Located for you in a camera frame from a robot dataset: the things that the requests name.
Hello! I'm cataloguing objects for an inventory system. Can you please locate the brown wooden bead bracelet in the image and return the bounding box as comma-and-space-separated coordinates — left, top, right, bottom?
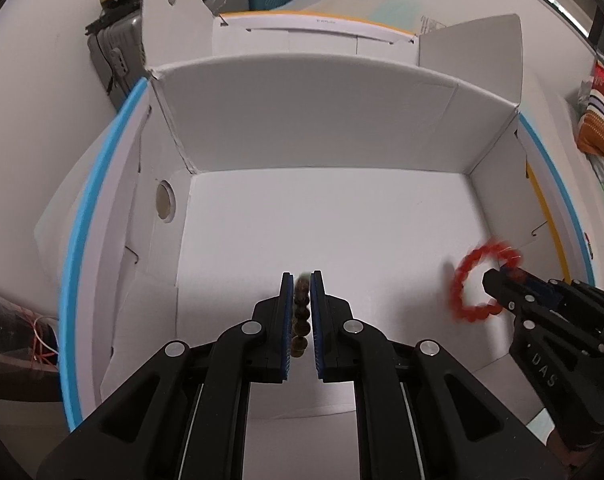
290, 271, 314, 360

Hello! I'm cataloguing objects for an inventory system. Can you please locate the blue yellow cardboard box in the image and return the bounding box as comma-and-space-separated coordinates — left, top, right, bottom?
36, 0, 585, 427

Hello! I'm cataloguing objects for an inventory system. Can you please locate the striped bed sheet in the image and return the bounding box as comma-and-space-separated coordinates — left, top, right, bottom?
294, 0, 445, 35

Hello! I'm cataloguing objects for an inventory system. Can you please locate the grey suitcase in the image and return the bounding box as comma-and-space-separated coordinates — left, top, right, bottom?
85, 0, 249, 110

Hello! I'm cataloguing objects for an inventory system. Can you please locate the striped red orange pillow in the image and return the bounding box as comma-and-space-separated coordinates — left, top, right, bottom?
576, 58, 604, 157

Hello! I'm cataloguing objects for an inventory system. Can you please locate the red bead bracelet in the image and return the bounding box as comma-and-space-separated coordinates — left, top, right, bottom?
448, 239, 525, 322

